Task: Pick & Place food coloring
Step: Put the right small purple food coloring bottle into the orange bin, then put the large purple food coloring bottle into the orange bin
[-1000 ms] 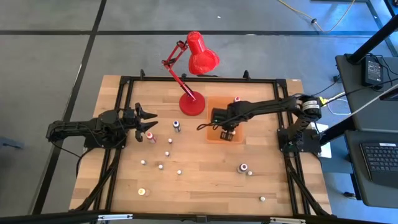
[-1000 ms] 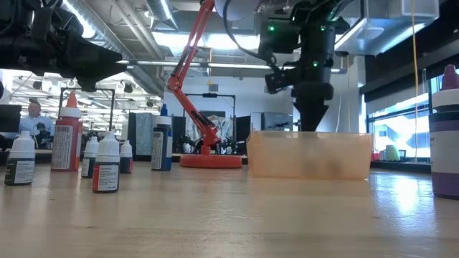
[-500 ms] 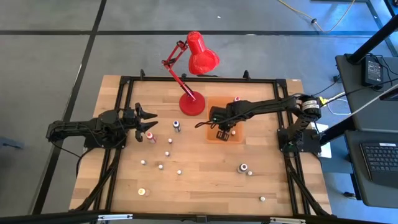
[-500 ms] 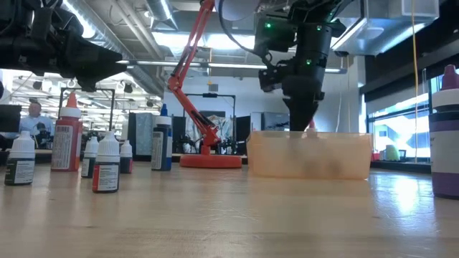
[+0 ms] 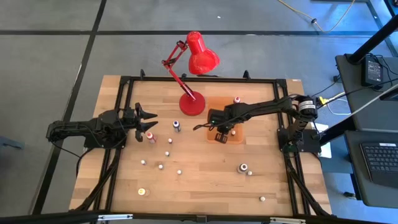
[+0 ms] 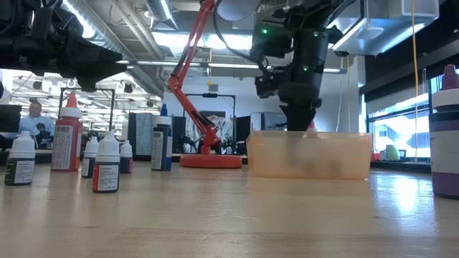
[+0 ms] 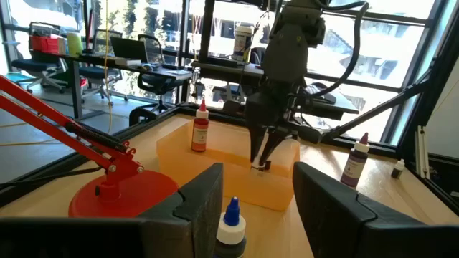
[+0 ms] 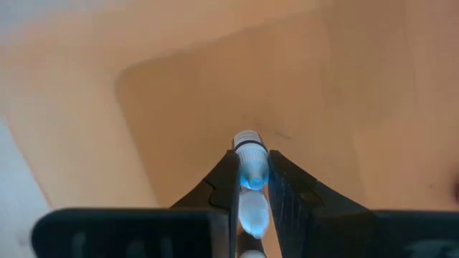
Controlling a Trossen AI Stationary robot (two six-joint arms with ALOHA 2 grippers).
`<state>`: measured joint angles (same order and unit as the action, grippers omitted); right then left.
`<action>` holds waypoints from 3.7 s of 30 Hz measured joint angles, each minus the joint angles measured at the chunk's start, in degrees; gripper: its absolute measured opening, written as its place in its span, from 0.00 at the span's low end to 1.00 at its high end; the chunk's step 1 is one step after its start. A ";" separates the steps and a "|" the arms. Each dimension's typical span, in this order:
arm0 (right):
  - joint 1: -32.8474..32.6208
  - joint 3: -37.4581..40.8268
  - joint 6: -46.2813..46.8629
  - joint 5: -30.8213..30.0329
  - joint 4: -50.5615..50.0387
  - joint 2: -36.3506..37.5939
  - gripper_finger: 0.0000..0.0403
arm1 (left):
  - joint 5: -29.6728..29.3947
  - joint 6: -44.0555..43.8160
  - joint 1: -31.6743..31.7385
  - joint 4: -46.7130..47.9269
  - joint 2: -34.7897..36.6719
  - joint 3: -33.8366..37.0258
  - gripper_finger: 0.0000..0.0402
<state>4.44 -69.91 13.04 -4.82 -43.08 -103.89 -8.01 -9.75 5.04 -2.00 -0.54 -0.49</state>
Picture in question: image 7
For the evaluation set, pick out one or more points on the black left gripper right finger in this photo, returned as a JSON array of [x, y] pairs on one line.
[[358, 229]]

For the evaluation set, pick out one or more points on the blue-seat office chair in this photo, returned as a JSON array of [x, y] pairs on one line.
[[36, 66]]

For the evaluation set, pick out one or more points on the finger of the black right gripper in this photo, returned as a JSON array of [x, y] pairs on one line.
[[256, 141], [274, 143]]

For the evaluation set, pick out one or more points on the black office chair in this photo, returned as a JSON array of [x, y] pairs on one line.
[[157, 82]]

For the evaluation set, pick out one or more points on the red storage box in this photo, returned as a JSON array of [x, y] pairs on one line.
[[44, 44]]

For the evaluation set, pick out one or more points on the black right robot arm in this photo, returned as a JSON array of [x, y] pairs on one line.
[[290, 53]]

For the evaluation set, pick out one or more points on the flat white box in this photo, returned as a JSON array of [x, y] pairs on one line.
[[128, 62]]

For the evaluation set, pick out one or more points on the black laptop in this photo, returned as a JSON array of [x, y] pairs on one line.
[[129, 49]]

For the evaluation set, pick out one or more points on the green plastic container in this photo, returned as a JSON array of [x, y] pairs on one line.
[[74, 44]]

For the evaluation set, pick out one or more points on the small white-capped dye bottle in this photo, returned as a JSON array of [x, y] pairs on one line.
[[257, 167], [397, 170]]

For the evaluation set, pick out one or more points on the orange translucent plastic bin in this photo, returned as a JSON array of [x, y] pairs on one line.
[[244, 190]]

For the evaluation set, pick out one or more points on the white wipes canister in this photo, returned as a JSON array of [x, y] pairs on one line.
[[242, 43]]

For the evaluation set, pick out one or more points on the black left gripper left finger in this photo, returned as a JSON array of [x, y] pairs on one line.
[[107, 236]]

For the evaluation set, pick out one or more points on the black keyboard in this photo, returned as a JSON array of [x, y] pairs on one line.
[[322, 94]]

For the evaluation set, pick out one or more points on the black office desk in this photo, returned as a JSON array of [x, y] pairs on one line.
[[168, 73]]

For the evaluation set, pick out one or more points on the large blue food coloring bottle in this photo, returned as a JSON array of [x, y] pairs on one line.
[[231, 233]]

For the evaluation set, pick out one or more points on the mesh-back office chair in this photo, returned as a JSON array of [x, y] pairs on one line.
[[114, 37]]

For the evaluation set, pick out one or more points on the large red food coloring bottle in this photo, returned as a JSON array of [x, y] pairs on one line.
[[199, 136]]

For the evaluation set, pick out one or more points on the white aluminium bracket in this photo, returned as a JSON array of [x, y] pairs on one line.
[[422, 150]]

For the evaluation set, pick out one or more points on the large purple food coloring bottle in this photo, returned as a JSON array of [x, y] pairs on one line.
[[353, 168]]

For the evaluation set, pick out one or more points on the red desk lamp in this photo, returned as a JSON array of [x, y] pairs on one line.
[[118, 197]]

